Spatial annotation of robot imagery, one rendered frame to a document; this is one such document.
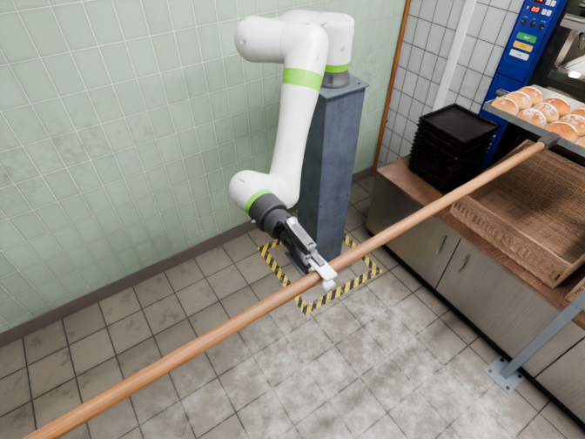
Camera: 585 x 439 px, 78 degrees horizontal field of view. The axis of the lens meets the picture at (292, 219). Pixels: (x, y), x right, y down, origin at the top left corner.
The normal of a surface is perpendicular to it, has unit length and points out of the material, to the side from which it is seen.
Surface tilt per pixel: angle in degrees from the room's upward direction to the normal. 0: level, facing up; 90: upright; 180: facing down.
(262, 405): 0
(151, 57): 90
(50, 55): 90
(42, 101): 90
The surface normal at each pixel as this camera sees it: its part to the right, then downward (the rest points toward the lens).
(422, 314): 0.00, -0.70
